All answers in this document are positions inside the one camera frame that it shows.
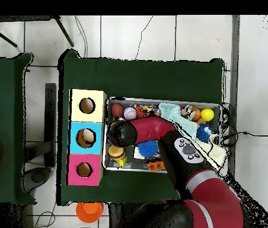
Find toy hamburger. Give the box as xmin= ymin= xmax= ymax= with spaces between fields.
xmin=107 ymin=144 xmax=126 ymax=160

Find cream muslin cloth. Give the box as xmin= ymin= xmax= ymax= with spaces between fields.
xmin=195 ymin=134 xmax=227 ymax=172

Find wooden box with three holes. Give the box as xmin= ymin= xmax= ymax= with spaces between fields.
xmin=67 ymin=88 xmax=107 ymax=186

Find white toy baseball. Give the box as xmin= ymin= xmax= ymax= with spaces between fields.
xmin=123 ymin=106 xmax=138 ymax=121

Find multicolour patterned cloth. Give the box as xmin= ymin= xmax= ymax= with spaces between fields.
xmin=135 ymin=104 xmax=161 ymax=118

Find brown toy football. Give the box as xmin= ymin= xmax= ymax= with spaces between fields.
xmin=111 ymin=102 xmax=125 ymax=119

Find plain blue spiky ball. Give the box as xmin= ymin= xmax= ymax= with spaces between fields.
xmin=137 ymin=140 xmax=159 ymax=159

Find yellow toy cheese wedge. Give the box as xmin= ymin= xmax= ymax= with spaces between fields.
xmin=117 ymin=155 xmax=128 ymax=169

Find mint green muslin cloth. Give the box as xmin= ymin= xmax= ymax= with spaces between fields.
xmin=158 ymin=102 xmax=199 ymax=141

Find beige round toy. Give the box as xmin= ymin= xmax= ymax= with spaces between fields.
xmin=78 ymin=129 xmax=96 ymax=147

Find crushed silver drink can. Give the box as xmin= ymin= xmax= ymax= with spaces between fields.
xmin=180 ymin=104 xmax=196 ymax=120

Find yellow smooth ball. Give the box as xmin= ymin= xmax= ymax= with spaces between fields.
xmin=200 ymin=108 xmax=215 ymax=122

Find orange plastic cup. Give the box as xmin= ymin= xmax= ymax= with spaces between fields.
xmin=75 ymin=202 xmax=104 ymax=224

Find grey stand base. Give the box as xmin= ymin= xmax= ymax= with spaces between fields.
xmin=23 ymin=166 xmax=52 ymax=194

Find black tripod stand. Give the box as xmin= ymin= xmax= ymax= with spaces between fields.
xmin=0 ymin=15 xmax=75 ymax=48

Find dark green side table cloth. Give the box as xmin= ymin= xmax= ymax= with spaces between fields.
xmin=0 ymin=52 xmax=37 ymax=205

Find wire mesh bin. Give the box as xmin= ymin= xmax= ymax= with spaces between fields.
xmin=103 ymin=96 xmax=222 ymax=173

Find black power cable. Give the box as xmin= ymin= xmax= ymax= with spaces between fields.
xmin=220 ymin=102 xmax=268 ymax=148

